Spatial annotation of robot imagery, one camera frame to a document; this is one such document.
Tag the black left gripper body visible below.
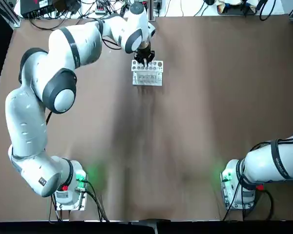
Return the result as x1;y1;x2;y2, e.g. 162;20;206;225
136;48;154;59

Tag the white test tube rack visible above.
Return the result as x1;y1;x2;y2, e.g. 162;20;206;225
131;59;165;87

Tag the beige printed bag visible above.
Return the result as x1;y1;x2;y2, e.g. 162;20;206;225
216;0;258;16

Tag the black power adapter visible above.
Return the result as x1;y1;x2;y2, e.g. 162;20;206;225
54;0;81;13

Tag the black computer box red logo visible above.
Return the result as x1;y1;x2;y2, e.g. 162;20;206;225
21;0;56;19

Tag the upright aluminium post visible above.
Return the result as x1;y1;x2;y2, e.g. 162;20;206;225
147;0;158;22

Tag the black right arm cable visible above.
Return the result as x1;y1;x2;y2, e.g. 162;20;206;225
235;136;293;190

